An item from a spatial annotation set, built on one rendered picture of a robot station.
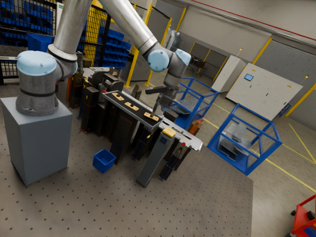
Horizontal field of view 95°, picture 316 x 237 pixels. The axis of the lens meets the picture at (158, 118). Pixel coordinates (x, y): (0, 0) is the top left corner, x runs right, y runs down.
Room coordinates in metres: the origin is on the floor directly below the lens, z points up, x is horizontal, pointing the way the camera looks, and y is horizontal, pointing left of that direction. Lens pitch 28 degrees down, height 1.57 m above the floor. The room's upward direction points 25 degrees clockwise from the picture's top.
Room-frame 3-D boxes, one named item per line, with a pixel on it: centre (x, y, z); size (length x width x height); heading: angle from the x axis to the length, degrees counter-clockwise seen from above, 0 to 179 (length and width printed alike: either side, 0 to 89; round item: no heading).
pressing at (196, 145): (1.14, 0.27, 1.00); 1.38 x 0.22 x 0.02; 74
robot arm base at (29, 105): (0.50, 0.52, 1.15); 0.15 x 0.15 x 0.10
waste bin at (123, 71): (4.41, 1.44, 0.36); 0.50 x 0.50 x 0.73
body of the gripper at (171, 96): (0.72, 0.01, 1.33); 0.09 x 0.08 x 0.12; 88
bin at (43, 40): (1.28, 1.19, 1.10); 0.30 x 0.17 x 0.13; 170
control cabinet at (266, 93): (7.96, -4.04, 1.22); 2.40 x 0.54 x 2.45; 67
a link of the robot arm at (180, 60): (0.72, 0.02, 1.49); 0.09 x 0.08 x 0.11; 100
